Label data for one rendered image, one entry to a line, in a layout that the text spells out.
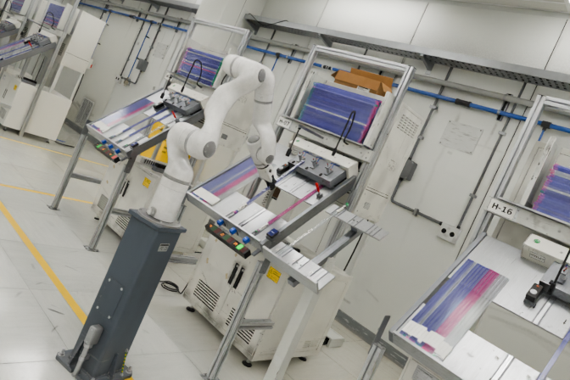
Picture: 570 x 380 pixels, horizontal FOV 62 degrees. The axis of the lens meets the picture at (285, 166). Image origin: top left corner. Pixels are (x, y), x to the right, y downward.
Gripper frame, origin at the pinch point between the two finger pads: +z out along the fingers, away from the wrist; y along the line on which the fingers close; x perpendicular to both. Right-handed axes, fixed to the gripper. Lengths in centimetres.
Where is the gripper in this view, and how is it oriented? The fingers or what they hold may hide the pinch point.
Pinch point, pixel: (271, 185)
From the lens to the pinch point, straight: 253.0
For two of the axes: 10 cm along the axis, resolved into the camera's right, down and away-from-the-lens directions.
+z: 2.5, 7.4, 6.2
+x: -6.9, 5.9, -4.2
